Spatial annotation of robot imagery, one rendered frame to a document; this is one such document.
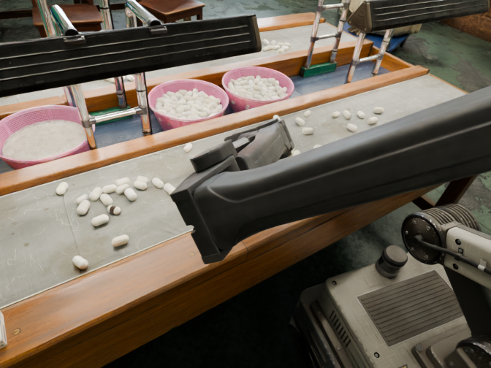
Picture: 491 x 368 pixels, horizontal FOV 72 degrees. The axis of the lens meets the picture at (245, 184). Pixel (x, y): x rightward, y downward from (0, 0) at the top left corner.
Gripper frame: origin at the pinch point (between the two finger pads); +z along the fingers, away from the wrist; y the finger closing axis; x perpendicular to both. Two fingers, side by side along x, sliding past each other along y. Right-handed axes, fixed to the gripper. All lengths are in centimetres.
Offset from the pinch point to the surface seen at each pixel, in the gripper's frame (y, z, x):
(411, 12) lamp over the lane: -58, -21, -23
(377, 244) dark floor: -79, 33, 72
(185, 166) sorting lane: 14.5, 0.8, 1.6
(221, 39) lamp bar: 5.6, -22.0, -23.5
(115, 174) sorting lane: 31.6, 4.8, -1.8
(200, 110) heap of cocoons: -2.3, 20.4, -13.3
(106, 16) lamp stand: 19, 15, -44
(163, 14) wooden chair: -59, 178, -102
